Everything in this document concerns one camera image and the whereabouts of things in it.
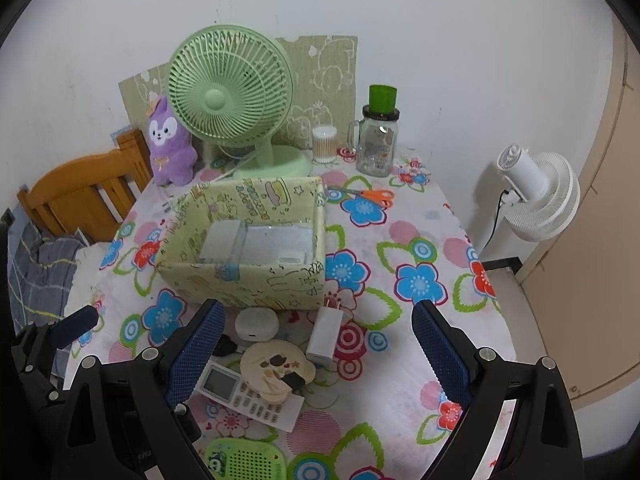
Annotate white floor fan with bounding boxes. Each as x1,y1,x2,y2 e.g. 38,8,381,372
496,143,582,244

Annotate white power adapter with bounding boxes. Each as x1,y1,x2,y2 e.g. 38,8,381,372
305,296,346,367

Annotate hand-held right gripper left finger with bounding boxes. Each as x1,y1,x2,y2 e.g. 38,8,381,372
52,298,227,480

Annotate black flat floor base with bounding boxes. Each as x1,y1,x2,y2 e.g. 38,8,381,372
477,255,524,274

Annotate beige door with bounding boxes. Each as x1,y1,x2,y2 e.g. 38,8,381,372
519,14,640,412

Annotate white round device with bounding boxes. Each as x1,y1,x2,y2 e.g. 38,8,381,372
235,307,280,349

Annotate beige printed cardboard panel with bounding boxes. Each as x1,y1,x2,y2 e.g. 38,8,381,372
118,35,359,162

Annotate white fan cord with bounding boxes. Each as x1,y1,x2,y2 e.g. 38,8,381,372
214,155,267,181

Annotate cream round cartoon mirror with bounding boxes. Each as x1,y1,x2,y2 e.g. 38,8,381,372
240,340,317,404

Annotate yellow printed fabric storage box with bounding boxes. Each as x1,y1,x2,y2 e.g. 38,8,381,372
157,175,328,310

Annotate white bed cloth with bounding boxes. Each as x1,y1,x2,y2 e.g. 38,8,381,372
65,241,121,322

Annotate black fan cable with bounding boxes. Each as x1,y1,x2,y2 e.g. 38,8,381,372
482,189,509,257

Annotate glass jar with green lid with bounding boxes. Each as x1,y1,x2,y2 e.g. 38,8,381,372
348,85,403,177

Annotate grey plaid blanket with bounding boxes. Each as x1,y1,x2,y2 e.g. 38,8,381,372
7,220,92,381

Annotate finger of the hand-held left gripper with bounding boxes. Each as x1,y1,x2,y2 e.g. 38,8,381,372
10,305,100,411

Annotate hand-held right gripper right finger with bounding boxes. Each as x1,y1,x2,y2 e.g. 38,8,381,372
410,299,586,480

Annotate green perforated plastic case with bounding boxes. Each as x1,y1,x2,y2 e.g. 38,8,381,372
204,437,289,480

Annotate white remote control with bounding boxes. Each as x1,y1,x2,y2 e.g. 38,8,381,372
198,360,305,434

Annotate green desk fan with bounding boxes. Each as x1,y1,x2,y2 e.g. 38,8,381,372
167,24,314,180

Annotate orange handled scissors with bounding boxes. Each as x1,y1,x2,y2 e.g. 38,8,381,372
327,186,396,210

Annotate wooden bed headboard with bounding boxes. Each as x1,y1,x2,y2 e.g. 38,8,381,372
17,127,154,244

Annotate cotton swab container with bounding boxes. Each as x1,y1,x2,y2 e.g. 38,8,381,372
311,125,339,165

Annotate purple plush toy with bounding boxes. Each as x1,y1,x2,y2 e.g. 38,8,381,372
145,95,197,187

